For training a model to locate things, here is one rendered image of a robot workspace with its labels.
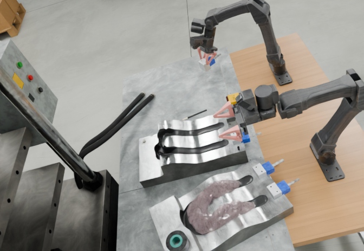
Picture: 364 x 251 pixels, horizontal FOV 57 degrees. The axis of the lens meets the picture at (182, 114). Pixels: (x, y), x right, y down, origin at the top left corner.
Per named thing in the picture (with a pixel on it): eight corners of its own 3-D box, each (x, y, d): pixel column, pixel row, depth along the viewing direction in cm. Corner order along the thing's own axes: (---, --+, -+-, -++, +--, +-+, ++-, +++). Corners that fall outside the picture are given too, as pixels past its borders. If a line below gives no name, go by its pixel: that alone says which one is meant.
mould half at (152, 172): (236, 120, 170) (231, 102, 161) (248, 161, 152) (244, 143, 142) (143, 145, 177) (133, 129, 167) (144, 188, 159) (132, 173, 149)
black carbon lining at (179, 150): (223, 123, 162) (220, 110, 155) (231, 149, 151) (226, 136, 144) (155, 141, 167) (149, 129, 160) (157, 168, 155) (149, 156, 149)
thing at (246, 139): (260, 132, 153) (259, 124, 149) (263, 141, 149) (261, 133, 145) (232, 140, 155) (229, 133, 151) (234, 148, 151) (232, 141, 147)
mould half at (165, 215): (258, 165, 149) (254, 150, 141) (293, 212, 131) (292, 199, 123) (157, 220, 145) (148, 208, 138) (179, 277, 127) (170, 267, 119)
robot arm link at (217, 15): (201, 20, 167) (259, -1, 150) (206, 10, 173) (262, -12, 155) (212, 39, 174) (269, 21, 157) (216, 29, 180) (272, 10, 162)
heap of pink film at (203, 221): (236, 177, 142) (233, 166, 136) (259, 210, 129) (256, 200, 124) (182, 206, 140) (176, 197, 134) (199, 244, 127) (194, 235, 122)
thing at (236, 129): (217, 135, 111) (245, 127, 110) (213, 120, 116) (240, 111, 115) (222, 147, 116) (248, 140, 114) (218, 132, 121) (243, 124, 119)
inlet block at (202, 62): (219, 56, 192) (216, 48, 188) (224, 59, 188) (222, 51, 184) (200, 68, 189) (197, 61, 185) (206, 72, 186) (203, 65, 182)
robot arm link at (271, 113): (257, 112, 111) (277, 105, 111) (252, 100, 116) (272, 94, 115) (259, 125, 116) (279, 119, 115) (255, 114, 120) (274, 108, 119)
